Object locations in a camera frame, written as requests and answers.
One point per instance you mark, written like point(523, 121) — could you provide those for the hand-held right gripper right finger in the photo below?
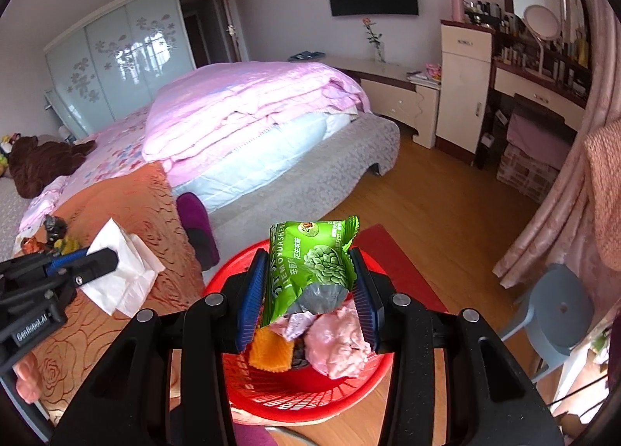
point(366, 305)

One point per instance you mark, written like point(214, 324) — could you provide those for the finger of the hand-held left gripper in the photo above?
point(68, 258)
point(97, 264)

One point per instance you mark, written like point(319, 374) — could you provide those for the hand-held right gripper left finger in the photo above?
point(252, 300)

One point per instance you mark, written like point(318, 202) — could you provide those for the white tissue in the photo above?
point(126, 276)

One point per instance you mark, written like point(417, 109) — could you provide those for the green snack packet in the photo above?
point(310, 271)

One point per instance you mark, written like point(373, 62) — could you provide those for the red plastic basket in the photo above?
point(310, 402)

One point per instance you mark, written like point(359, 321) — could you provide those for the person's left hand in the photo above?
point(29, 378)

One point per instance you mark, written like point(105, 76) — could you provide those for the black plastic bag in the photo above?
point(54, 228)

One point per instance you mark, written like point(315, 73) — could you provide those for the orange wrapper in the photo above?
point(33, 243)

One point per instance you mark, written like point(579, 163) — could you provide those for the pink crumpled wrapper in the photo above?
point(339, 344)

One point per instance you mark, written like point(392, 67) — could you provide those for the pale crumpled wrapper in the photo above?
point(293, 325)

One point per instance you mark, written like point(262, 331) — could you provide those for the yellow orange packet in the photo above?
point(269, 351)

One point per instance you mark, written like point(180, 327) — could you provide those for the red floor mat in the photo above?
point(402, 262)

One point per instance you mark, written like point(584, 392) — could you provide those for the orange rose blanket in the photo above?
point(126, 203)

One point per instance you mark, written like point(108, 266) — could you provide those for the brown teddy bear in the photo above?
point(43, 162)

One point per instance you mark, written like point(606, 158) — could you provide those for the purple slipper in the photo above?
point(194, 218)

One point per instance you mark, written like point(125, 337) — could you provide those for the pink floral bed sheet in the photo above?
point(111, 145)

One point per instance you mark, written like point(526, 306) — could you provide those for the yellow green plush toy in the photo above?
point(6, 155)

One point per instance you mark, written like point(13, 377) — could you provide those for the pale blue duvet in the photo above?
point(252, 169)

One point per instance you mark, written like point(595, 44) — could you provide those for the grey patterned bed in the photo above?
point(315, 179)

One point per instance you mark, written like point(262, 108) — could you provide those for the grey blue plastic stool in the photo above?
point(558, 310)

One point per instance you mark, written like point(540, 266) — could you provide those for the pink quilt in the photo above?
point(242, 102)

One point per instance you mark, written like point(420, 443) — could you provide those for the pale blue floral wardrobe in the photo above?
point(116, 63)

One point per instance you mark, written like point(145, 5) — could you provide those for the low cream desk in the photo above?
point(388, 102)

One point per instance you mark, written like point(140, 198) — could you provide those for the patterned storage box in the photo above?
point(526, 174)

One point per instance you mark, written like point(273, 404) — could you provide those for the pink curtain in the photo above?
point(558, 213)

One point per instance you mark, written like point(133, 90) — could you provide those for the tall cream cabinet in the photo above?
point(461, 87)

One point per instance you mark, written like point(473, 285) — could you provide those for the purple cushioned stool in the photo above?
point(533, 128)

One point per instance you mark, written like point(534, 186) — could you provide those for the dark wooden door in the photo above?
point(213, 24)

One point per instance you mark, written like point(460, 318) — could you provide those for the pink towel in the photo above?
point(606, 184)

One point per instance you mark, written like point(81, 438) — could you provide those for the flower in vase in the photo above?
point(373, 36)

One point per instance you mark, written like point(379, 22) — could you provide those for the dark wooden dresser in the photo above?
point(533, 87)

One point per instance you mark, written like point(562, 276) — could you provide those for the pink bottle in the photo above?
point(457, 2)

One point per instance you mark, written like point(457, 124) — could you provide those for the row of cosmetic bottles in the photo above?
point(572, 46)

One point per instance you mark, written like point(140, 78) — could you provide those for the round standing mirror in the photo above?
point(541, 22)

